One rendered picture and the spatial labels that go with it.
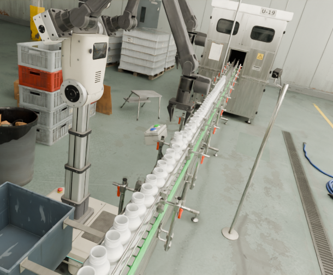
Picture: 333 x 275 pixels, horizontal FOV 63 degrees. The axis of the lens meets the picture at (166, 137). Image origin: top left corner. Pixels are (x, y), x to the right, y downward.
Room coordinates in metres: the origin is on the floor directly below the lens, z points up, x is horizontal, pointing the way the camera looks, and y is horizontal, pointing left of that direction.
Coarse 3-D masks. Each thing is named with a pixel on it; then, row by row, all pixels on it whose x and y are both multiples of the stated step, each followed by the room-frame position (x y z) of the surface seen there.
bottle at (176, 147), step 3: (174, 144) 1.07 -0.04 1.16; (171, 147) 1.05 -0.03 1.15; (174, 147) 1.04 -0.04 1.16; (177, 147) 1.07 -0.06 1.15; (177, 150) 1.04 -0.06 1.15; (177, 153) 1.05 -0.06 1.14; (174, 156) 1.03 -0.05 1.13; (177, 156) 1.04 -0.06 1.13; (180, 156) 1.06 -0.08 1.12; (177, 159) 1.04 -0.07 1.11; (177, 165) 1.04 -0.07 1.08; (177, 168) 1.05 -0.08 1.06; (174, 171) 1.03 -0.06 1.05; (174, 174) 1.04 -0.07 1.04; (171, 180) 1.03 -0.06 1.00
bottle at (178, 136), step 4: (176, 132) 1.13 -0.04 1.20; (180, 132) 1.13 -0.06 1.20; (176, 136) 1.10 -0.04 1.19; (180, 136) 1.10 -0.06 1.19; (172, 140) 1.11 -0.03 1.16; (176, 140) 1.10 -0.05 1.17; (180, 140) 1.11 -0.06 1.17; (172, 144) 1.10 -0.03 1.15; (180, 144) 1.10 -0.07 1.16; (180, 148) 1.10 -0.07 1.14; (180, 152) 1.10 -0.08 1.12
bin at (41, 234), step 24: (0, 192) 0.83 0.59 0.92; (24, 192) 0.84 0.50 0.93; (0, 216) 0.82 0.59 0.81; (24, 216) 0.84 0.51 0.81; (48, 216) 0.82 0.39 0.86; (72, 216) 0.79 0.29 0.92; (0, 240) 0.77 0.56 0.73; (24, 240) 0.79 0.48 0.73; (48, 240) 0.66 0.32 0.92; (72, 240) 0.80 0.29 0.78; (0, 264) 0.67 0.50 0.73; (24, 264) 0.54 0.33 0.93; (48, 264) 0.66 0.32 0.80; (72, 264) 0.74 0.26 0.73
